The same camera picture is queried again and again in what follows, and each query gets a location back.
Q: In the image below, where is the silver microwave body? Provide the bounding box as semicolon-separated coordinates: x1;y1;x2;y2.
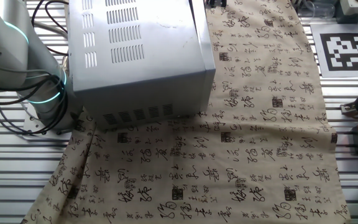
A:
65;0;207;130

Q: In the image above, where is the clear plastic container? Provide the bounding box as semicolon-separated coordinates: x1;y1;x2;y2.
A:
296;0;336;19

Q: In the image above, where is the black white fiducial marker board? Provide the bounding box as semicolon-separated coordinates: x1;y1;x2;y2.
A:
311;24;358;78

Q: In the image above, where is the grey equipment box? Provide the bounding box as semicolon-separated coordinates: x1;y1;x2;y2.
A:
336;0;358;26

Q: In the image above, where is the beige calligraphy print cloth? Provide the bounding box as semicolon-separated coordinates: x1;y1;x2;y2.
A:
20;0;352;224

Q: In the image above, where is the black cable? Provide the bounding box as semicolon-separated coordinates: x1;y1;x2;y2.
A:
0;76;70;137
31;0;70;57

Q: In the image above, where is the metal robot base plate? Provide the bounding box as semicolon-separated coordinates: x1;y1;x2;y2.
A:
22;102;74;141

